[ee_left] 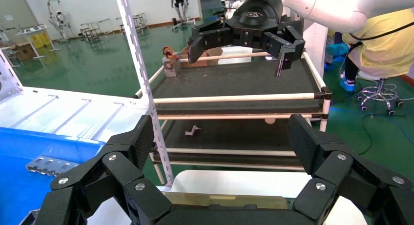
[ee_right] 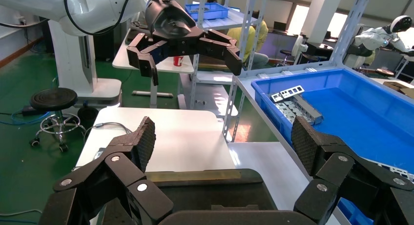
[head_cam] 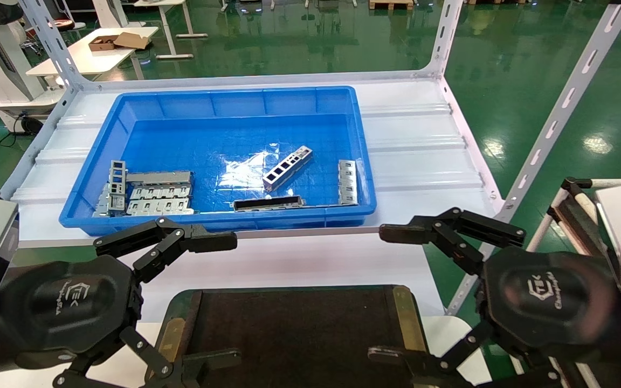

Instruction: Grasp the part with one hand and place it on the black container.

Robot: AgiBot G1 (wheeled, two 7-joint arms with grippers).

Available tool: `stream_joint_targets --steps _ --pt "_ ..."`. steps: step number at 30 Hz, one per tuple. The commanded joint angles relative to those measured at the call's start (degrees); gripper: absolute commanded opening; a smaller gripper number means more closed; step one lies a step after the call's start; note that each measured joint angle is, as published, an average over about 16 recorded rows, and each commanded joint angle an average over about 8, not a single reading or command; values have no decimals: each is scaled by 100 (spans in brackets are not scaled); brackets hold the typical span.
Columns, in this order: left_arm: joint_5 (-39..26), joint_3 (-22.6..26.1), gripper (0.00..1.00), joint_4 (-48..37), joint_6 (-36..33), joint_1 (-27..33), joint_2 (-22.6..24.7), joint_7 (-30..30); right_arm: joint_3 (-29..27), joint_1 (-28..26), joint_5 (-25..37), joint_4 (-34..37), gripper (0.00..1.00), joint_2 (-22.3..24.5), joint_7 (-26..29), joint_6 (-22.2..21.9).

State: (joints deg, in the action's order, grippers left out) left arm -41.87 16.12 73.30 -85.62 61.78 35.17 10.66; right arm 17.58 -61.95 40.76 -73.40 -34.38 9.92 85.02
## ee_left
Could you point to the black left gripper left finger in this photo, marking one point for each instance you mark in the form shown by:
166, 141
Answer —
113, 171

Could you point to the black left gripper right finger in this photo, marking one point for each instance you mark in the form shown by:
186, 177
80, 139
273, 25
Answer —
333, 171

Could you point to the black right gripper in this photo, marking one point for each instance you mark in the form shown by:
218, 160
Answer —
255, 15

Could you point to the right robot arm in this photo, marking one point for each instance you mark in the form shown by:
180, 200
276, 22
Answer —
339, 7

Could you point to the brown coiled part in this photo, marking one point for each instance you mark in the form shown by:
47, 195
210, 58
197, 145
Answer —
169, 52

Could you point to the small grey metal part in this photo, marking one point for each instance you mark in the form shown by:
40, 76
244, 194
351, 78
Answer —
192, 131

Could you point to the white box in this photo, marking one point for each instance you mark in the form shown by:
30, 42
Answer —
236, 51

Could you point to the open cardboard box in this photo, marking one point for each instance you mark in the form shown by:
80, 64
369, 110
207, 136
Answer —
215, 52

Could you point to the black cart shelf mat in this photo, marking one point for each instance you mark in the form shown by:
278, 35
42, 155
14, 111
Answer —
233, 136
233, 81

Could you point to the white robot torso column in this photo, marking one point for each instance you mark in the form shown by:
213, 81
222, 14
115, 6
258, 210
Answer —
315, 45

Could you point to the white humanoid robot on stand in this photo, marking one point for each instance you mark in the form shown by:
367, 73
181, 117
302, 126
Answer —
60, 21
179, 3

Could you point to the chrome wheeled stool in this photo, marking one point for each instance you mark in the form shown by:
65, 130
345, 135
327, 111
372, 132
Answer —
378, 92

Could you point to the blue plastic bin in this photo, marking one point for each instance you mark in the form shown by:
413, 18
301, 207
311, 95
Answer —
19, 191

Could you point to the white metal shelf rack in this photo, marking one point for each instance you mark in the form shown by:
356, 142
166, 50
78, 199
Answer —
136, 45

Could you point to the person in yellow coat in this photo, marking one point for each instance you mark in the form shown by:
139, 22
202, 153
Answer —
388, 52

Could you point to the yellow caution sign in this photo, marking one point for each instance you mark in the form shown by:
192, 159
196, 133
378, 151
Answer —
40, 40

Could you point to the brown cardboard box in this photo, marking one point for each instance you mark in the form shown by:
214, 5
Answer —
24, 50

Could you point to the white work table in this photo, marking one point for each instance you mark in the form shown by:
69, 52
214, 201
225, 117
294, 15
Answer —
32, 30

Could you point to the white tube frame cart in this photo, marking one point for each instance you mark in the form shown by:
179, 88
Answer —
233, 97

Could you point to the perforated silver metal bracket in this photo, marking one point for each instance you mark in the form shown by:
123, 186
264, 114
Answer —
48, 165

